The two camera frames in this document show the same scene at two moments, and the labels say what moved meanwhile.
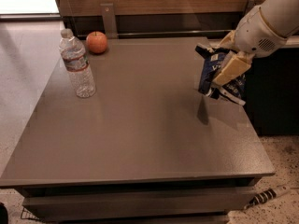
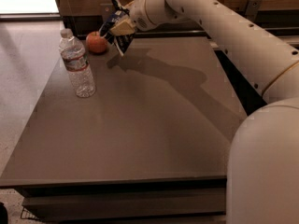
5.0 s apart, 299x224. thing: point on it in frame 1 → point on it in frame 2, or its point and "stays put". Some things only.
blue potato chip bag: (231, 89) → (118, 11)
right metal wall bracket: (251, 3) stays put
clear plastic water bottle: (75, 57) stays put
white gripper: (256, 35) → (139, 17)
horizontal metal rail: (163, 35) stays put
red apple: (96, 42) stays put
